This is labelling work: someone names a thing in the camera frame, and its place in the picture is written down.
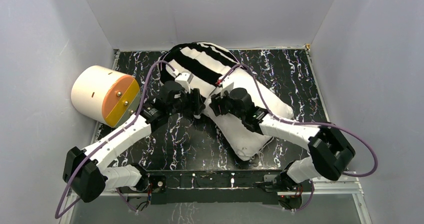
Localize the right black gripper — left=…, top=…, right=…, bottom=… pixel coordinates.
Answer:
left=209, top=87, right=245, bottom=120

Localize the black white striped pillowcase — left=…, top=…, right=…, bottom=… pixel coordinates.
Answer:
left=159, top=42, right=238, bottom=96

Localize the white pillow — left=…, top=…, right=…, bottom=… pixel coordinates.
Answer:
left=202, top=69, right=294, bottom=161

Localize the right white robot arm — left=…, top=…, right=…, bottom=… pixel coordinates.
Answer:
left=209, top=88, right=356, bottom=191

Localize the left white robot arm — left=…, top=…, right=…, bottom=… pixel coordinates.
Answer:
left=63, top=81, right=205, bottom=202

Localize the white orange cylinder roll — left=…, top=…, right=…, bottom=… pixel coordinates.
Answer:
left=71, top=65, right=141, bottom=128

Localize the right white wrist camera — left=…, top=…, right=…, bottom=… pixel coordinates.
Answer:
left=214, top=81, right=234, bottom=97

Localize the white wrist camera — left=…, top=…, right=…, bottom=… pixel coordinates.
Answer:
left=214, top=81, right=234, bottom=97
left=174, top=72, right=194, bottom=89

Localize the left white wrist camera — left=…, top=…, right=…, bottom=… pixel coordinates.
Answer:
left=174, top=72, right=194, bottom=89

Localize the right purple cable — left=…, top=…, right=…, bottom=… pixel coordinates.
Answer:
left=215, top=64, right=379, bottom=178

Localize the purple cable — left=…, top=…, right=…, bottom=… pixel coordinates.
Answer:
left=215, top=64, right=379, bottom=178
left=54, top=60, right=175, bottom=219

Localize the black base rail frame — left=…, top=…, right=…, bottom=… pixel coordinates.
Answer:
left=119, top=168, right=312, bottom=210

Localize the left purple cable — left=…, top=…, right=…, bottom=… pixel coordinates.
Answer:
left=54, top=60, right=175, bottom=219

